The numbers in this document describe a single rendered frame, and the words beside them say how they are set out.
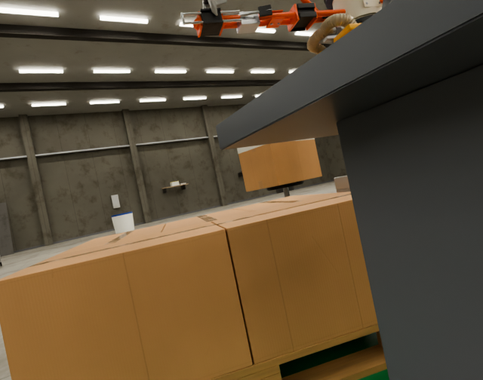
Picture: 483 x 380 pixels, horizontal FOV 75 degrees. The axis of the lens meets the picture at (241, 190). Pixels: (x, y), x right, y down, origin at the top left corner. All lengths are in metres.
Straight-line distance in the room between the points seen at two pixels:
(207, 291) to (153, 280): 0.15
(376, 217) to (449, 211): 0.09
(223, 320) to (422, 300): 0.62
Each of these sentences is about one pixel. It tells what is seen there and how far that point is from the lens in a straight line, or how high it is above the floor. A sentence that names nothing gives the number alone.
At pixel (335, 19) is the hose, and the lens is 1.27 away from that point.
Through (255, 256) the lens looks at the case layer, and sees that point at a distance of 0.93.
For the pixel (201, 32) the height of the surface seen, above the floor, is 1.20.
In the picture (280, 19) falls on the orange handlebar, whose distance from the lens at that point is 1.28.
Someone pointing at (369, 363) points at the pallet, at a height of 0.02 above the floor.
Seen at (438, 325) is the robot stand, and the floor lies 0.44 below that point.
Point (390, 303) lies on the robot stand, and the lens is 0.48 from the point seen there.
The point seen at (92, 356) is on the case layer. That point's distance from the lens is 1.00.
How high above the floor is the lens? 0.64
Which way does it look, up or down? level
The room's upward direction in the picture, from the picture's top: 12 degrees counter-clockwise
